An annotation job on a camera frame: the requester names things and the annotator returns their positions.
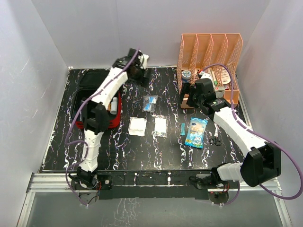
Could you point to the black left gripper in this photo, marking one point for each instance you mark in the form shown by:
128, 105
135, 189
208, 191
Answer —
142, 79

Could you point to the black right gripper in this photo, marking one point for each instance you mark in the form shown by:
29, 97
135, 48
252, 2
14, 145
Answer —
185, 90

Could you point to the clear bag blue bandage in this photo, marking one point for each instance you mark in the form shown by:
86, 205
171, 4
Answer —
149, 103

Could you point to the clear bag white gauze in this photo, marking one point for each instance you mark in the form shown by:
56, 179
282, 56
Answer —
160, 126

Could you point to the white plastic bottle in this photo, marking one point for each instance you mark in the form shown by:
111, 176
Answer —
114, 106

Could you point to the white gauze pad packet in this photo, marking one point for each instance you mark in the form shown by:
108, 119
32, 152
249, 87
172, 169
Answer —
137, 126

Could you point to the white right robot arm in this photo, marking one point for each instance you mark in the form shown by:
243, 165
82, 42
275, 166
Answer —
262, 160

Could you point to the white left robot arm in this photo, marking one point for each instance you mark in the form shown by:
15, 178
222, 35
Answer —
94, 110

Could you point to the round blue patterned tin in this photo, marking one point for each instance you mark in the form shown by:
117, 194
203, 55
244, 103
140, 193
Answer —
186, 76

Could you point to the grey stapler box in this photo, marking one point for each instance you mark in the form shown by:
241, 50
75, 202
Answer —
219, 91

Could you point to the pink white card pack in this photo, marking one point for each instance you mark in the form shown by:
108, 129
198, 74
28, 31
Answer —
225, 77

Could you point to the small teal sachet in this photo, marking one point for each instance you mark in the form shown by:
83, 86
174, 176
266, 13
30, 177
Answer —
182, 131

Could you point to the peach plastic desk organizer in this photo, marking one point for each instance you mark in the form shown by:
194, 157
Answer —
217, 51

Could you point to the blue cotton swab packet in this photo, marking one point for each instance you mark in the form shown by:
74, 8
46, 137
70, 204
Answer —
195, 134

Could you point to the black handled metal scissors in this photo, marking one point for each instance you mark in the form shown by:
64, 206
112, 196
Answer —
215, 140

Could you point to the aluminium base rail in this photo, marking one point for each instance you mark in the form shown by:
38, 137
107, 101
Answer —
60, 182

